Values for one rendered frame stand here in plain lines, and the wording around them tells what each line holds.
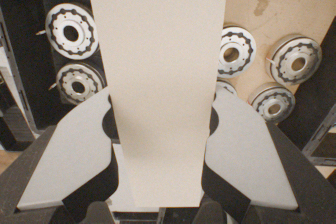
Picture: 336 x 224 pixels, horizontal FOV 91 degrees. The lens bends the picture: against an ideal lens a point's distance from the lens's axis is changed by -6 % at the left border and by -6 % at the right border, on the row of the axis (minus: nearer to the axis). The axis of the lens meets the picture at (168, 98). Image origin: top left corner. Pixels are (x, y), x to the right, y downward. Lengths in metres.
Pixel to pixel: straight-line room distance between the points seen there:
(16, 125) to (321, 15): 1.67
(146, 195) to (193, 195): 0.04
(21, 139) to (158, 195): 1.58
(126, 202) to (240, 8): 0.98
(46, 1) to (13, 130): 1.34
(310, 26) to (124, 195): 0.97
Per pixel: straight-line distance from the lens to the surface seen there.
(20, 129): 1.64
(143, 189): 0.17
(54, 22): 0.39
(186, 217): 0.75
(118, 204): 1.10
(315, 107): 0.47
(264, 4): 0.41
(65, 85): 0.43
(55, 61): 0.46
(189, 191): 0.17
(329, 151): 0.59
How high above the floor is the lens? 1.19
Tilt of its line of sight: 60 degrees down
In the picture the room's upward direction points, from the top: 179 degrees counter-clockwise
